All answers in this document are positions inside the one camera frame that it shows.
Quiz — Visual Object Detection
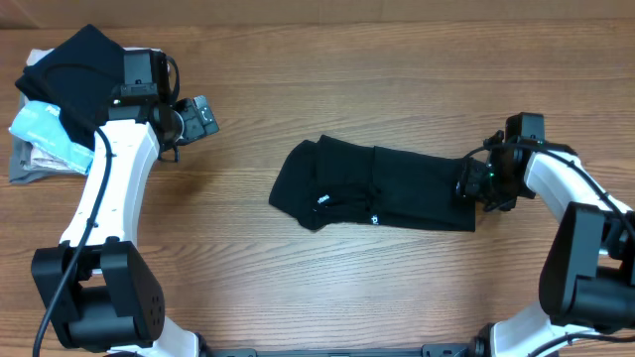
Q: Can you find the black polo shirt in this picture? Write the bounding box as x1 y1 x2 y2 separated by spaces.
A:
269 135 476 232

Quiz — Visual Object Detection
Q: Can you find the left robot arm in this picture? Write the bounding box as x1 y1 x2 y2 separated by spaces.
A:
31 49 218 356

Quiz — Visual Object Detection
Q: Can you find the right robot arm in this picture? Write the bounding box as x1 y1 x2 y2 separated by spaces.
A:
456 112 634 356

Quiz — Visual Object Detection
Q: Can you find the folded black garment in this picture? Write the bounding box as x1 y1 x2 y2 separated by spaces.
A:
16 25 125 150

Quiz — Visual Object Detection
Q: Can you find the folded light blue garment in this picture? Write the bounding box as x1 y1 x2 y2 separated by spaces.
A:
8 100 98 177

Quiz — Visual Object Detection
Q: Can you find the folded beige garment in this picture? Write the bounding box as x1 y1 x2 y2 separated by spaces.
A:
11 50 124 175

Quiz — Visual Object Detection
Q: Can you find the folded grey garment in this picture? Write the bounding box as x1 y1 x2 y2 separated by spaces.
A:
8 93 90 185

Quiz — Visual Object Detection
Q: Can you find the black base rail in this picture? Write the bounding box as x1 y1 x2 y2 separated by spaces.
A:
201 338 491 357

